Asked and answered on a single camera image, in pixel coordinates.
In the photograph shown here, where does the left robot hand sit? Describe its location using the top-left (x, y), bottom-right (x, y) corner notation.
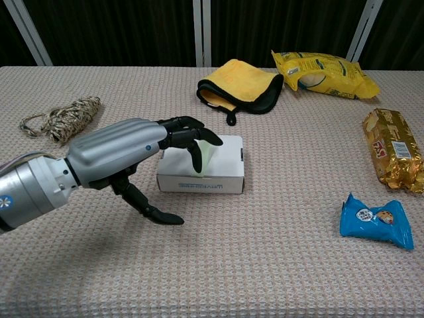
top-left (65, 115), bottom-right (224, 227)

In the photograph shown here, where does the black pleated curtain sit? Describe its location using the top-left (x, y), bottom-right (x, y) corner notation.
top-left (359, 0), bottom-right (424, 71)
top-left (210, 0), bottom-right (367, 69)
top-left (19, 0), bottom-right (196, 67)
top-left (0, 0), bottom-right (37, 67)

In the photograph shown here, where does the yellow snack bag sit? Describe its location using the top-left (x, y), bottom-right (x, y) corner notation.
top-left (271, 50), bottom-right (380, 100)

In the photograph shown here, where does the beige waffle tablecloth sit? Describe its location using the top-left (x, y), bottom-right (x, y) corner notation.
top-left (0, 66), bottom-right (424, 318)

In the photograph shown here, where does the gold biscuit packet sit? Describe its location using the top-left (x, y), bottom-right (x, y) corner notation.
top-left (362, 107), bottom-right (424, 194)

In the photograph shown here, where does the white cardboard box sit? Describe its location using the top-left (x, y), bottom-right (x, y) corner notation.
top-left (156, 134), bottom-right (246, 195)

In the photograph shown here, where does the blue cookie packet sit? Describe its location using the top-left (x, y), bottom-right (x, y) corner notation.
top-left (339, 192), bottom-right (415, 250)

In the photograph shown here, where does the yellow microfiber cloth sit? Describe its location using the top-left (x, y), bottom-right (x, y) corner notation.
top-left (196, 58), bottom-right (285, 127)

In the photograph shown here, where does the twine bundle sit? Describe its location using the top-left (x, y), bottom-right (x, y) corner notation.
top-left (19, 95), bottom-right (102, 144)

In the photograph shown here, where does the white frame post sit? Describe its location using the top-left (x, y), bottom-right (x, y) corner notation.
top-left (2, 0), bottom-right (53, 66)
top-left (346, 0), bottom-right (384, 64)
top-left (192, 0), bottom-right (212, 68)

